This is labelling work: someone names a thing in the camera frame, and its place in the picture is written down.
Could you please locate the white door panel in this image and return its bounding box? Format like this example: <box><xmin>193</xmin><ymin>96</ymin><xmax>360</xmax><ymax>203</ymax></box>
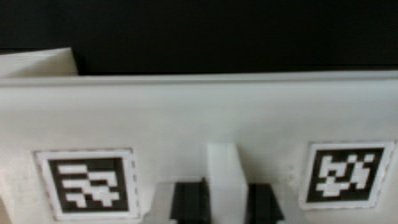
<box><xmin>0</xmin><ymin>71</ymin><xmax>398</xmax><ymax>224</ymax></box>

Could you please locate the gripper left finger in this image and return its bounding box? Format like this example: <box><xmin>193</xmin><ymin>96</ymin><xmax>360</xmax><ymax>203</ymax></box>
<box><xmin>168</xmin><ymin>180</ymin><xmax>211</xmax><ymax>224</ymax></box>

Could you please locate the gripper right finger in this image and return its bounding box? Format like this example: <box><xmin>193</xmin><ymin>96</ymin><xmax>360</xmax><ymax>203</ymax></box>
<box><xmin>245</xmin><ymin>183</ymin><xmax>284</xmax><ymax>224</ymax></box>

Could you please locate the white cabinet body box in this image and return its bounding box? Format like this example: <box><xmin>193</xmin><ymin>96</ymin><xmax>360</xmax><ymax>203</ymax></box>
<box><xmin>0</xmin><ymin>48</ymin><xmax>78</xmax><ymax>79</ymax></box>

